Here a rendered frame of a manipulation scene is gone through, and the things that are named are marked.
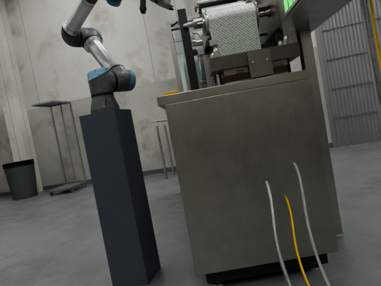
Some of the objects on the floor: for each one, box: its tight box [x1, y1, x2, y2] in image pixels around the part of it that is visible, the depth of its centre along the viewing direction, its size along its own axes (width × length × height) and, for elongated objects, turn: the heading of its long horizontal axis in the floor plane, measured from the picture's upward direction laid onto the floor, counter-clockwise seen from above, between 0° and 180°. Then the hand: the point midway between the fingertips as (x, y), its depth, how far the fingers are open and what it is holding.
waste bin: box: [2, 159, 38, 200], centre depth 612 cm, size 52×52×66 cm
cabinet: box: [165, 78, 338, 286], centre depth 272 cm, size 252×64×86 cm, turn 73°
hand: (170, 8), depth 171 cm, fingers open, 3 cm apart
